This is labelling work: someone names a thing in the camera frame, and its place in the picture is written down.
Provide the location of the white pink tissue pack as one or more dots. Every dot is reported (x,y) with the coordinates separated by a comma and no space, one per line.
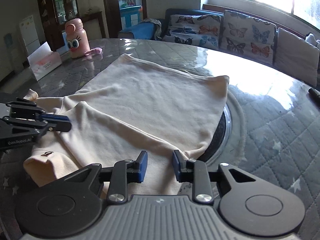
(46,63)

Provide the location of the white refrigerator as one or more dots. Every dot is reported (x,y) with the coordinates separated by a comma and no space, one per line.
(28,35)

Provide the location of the round black table insert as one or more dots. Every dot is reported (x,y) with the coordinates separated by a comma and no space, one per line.
(220,135)

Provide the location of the light blue wall poster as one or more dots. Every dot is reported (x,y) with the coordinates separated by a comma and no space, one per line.
(8,40)

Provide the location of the wide butterfly print cushion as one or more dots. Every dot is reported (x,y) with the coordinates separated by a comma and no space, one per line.
(190,30)

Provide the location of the tall butterfly print cushion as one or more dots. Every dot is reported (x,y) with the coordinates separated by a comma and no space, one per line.
(247,37)

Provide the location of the cream sweatshirt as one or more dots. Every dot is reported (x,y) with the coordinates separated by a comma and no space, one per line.
(140,97)

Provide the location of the blue sofa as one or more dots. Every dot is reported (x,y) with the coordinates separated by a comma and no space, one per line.
(175,11)

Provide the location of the grey quilted star tablecloth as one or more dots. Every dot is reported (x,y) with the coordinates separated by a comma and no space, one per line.
(275,135)

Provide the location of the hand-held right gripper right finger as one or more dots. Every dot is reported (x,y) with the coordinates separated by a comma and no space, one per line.
(177,166)

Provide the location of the blue cabinet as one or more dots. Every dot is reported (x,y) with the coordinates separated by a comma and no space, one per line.
(130,17)

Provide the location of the black remote control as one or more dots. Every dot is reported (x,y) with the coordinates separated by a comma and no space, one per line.
(315,93)

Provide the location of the grey patterned throw cloth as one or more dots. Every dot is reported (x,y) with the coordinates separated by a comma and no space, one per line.
(156,27)

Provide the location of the dark wooden display cabinet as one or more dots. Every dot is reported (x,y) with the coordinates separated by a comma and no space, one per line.
(48,17)

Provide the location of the white plush toy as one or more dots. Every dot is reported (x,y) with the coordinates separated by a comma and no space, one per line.
(311,38)

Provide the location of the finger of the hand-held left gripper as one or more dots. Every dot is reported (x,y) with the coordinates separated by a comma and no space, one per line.
(27,111)
(60,126)

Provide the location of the pink cartoon face water bottle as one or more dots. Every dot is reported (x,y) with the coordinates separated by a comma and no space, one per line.
(78,40)

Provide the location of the plain beige cushion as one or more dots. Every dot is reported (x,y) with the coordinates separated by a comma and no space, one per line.
(295,52)

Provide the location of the dark wooden door frame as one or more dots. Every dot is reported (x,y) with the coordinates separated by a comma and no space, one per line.
(110,10)

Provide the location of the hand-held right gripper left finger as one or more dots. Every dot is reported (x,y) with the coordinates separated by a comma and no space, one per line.
(143,166)

